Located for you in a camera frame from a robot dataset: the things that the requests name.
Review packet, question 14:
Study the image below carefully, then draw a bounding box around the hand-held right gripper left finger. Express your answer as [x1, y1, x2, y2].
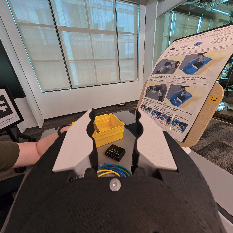
[52, 108, 99, 176]

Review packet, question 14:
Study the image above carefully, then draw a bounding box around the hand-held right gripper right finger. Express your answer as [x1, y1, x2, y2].
[131, 109, 177, 173]

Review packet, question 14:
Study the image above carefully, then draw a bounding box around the green ethernet cable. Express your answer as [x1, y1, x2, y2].
[102, 162, 133, 177]

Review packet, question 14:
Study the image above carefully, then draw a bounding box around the yellow ethernet cable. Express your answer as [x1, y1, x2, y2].
[97, 169, 121, 177]

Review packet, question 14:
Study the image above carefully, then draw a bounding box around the black ethernet switch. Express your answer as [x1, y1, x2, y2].
[105, 144, 126, 162]

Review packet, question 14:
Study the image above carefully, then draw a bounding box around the blue ethernet cable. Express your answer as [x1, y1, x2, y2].
[98, 164, 126, 177]

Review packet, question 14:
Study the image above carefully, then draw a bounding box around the person's left forearm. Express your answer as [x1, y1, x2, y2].
[0, 141, 41, 172]

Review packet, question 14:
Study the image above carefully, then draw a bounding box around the person's left hand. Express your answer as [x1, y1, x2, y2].
[36, 126, 71, 157]

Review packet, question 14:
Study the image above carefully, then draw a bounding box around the yellow plastic bin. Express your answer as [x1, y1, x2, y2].
[72, 113, 125, 148]

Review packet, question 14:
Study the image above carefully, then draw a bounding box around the wooden display board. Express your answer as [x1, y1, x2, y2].
[136, 23, 233, 148]

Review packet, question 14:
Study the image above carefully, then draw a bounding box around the black sign stand base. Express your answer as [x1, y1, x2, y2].
[7, 126, 37, 143]

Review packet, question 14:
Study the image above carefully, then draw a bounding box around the printed instruction sheet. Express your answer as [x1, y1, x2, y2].
[139, 25, 233, 142]

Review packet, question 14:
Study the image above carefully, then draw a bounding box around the black and white tag sign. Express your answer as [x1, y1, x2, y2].
[0, 85, 24, 133]

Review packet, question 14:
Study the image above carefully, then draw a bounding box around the large window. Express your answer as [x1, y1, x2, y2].
[7, 0, 139, 93]

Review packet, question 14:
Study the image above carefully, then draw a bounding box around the black office chair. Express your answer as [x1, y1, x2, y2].
[223, 69, 233, 91]

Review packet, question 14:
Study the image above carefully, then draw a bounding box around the dark wall screen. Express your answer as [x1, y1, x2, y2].
[0, 39, 26, 99]

